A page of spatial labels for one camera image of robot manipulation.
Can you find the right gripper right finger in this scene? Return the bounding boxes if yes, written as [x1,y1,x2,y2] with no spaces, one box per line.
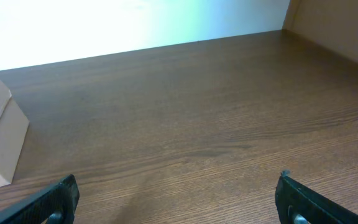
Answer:
[275,170,358,224]

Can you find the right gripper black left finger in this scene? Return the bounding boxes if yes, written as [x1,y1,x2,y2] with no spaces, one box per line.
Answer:
[0,174,80,224]

